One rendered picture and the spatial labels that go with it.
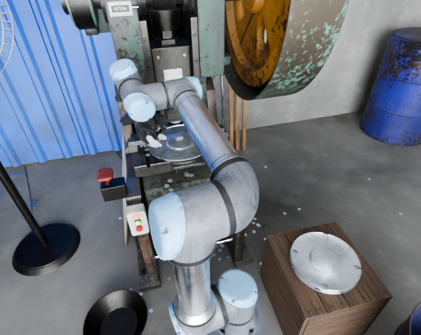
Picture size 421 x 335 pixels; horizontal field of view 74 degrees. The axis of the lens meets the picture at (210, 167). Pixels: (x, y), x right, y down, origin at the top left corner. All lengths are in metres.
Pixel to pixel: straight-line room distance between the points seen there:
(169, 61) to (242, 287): 0.83
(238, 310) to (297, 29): 0.81
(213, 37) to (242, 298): 0.87
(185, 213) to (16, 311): 1.50
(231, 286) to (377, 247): 1.32
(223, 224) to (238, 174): 0.11
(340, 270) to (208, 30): 1.09
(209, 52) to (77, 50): 1.44
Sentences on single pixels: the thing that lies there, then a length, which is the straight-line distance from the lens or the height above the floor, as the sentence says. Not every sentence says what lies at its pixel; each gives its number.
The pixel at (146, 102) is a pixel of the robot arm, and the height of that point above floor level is 1.14.
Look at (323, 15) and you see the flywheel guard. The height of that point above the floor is 1.30.
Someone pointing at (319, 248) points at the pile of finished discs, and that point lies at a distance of 1.39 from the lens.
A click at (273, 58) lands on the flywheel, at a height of 1.15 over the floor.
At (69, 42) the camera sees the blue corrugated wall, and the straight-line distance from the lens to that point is 2.39.
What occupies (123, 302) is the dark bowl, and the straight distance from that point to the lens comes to 1.67.
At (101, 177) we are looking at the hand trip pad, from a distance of 1.17.
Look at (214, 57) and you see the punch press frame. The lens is 1.13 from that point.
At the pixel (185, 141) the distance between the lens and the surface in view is 1.23.
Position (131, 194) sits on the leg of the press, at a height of 0.64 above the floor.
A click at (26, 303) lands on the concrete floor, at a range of 1.91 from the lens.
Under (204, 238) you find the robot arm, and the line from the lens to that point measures 0.52.
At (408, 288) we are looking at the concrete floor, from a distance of 1.94.
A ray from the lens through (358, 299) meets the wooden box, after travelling 1.35.
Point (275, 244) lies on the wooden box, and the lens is 1.40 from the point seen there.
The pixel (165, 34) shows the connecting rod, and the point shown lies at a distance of 1.18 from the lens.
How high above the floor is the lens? 1.45
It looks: 38 degrees down
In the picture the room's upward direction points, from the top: 2 degrees counter-clockwise
